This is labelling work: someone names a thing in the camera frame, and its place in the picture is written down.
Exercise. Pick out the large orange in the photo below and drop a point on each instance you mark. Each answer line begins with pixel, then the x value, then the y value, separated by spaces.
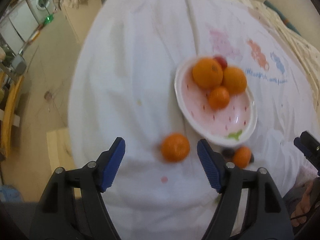
pixel 207 73

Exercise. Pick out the white kitchen cabinet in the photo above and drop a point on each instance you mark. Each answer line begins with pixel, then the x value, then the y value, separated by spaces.
pixel 17 26

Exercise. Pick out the grey dustpan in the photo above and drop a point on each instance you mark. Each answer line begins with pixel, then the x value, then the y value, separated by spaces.
pixel 19 65

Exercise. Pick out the right hand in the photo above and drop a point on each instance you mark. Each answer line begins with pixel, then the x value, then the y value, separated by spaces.
pixel 302 208

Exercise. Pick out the pink strawberry ceramic plate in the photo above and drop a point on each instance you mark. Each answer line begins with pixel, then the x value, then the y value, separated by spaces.
pixel 228 127

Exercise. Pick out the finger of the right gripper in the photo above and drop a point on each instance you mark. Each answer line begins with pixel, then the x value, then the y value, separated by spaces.
pixel 311 147
pixel 297 142

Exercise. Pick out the teal cushion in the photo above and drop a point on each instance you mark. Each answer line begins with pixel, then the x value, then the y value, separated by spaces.
pixel 281 15

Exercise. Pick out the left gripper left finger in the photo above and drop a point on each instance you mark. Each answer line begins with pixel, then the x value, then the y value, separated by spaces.
pixel 55 215

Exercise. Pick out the floral yellow bed cover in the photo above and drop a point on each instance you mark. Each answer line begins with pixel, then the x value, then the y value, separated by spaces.
pixel 297 23

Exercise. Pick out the red cherry tomato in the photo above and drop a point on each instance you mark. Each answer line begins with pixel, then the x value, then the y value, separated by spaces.
pixel 222 62

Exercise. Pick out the small mandarin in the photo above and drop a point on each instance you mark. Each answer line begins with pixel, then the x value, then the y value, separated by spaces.
pixel 218 98
pixel 175 147
pixel 242 157

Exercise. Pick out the white washing machine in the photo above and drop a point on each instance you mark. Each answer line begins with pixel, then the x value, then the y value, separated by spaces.
pixel 41 9

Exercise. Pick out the cream bedside cabinet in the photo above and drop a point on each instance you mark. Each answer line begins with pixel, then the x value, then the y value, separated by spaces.
pixel 80 15

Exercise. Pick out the green mop head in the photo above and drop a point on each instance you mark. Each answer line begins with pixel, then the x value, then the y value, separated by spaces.
pixel 48 19

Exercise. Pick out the medium orange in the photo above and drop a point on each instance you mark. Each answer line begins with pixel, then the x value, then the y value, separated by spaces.
pixel 234 80

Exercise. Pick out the wooden chair frame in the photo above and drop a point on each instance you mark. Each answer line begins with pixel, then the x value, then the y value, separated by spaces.
pixel 8 117

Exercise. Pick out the dark purple cherry tomato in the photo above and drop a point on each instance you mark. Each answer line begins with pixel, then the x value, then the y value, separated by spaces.
pixel 228 154

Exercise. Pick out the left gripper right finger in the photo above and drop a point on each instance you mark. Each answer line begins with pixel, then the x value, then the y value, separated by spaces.
pixel 265 216

